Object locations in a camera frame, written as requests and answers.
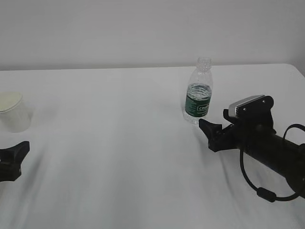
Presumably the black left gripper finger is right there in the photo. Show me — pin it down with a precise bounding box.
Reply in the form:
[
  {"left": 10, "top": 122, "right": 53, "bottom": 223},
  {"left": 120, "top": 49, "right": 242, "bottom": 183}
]
[{"left": 0, "top": 141, "right": 30, "bottom": 182}]

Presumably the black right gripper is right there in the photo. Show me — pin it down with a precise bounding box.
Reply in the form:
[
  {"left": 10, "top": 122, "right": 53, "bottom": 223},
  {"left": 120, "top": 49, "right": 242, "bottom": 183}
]
[{"left": 199, "top": 109, "right": 275, "bottom": 152}]

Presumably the clear green-label water bottle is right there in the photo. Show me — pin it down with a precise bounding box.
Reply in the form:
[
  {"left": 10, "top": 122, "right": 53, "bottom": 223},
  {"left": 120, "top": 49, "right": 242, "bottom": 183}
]
[{"left": 183, "top": 57, "right": 213, "bottom": 125}]

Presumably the white paper cup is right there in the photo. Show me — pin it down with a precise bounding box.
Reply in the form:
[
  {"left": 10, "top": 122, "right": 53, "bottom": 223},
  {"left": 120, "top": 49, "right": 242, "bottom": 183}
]
[{"left": 0, "top": 92, "right": 31, "bottom": 133}]

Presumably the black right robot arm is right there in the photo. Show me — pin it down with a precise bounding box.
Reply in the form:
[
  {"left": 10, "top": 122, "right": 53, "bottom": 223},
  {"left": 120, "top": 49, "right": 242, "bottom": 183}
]
[{"left": 199, "top": 109, "right": 305, "bottom": 202}]

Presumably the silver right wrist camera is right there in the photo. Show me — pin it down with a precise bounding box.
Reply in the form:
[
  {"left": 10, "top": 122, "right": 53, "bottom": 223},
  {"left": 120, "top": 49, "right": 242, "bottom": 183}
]
[{"left": 228, "top": 95, "right": 274, "bottom": 119}]

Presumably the black right camera cable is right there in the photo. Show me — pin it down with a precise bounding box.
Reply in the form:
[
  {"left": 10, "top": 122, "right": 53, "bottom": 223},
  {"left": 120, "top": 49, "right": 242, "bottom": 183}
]
[{"left": 239, "top": 123, "right": 305, "bottom": 203}]

